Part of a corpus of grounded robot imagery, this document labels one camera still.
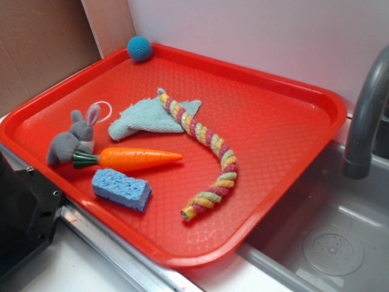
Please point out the grey plastic sink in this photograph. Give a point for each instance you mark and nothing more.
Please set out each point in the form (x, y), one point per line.
(328, 233)

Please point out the grey plush bunny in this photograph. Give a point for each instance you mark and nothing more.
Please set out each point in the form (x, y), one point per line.
(80, 136)

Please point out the blue sponge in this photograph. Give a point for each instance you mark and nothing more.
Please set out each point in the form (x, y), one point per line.
(121, 189)

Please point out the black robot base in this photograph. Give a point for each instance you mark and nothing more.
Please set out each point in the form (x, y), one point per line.
(30, 207)

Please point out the orange plastic carrot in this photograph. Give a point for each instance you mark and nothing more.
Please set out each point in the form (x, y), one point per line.
(125, 159)

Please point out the grey faucet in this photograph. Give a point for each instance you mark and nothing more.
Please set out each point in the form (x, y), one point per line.
(368, 132)

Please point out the red plastic tray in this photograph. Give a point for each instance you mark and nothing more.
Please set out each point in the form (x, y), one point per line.
(275, 126)

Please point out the brown cardboard panel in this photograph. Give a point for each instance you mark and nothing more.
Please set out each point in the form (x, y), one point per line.
(45, 42)

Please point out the teal crocheted ball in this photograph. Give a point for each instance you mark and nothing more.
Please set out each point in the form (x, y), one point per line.
(139, 49)

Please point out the light blue cloth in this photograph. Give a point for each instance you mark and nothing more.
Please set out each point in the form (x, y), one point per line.
(146, 115)

